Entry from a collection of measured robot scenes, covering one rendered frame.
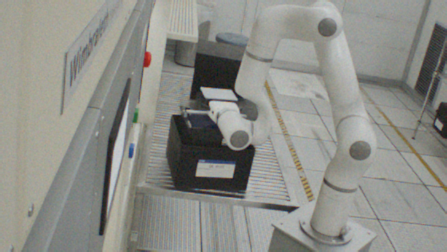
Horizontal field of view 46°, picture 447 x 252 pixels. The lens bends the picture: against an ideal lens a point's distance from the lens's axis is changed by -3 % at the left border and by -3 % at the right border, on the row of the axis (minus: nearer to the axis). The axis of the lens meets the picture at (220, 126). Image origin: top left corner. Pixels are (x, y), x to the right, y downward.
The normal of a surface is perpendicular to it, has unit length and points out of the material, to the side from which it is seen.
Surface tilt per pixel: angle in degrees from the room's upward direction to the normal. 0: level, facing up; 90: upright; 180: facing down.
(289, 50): 90
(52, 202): 0
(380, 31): 90
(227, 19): 90
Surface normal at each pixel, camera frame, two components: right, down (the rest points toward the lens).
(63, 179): 0.18, -0.90
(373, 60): 0.05, 0.40
